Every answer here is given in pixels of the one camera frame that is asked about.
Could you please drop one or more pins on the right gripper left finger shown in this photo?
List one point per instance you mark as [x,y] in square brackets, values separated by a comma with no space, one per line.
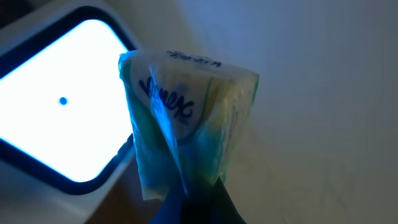
[170,210]

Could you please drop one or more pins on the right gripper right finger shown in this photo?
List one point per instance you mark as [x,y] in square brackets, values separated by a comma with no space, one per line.
[222,209]

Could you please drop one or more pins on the green white tissue pack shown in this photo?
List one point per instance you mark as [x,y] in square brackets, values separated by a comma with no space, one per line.
[187,113]

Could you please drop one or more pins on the white barcode scanner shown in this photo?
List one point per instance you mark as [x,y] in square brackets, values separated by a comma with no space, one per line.
[65,133]

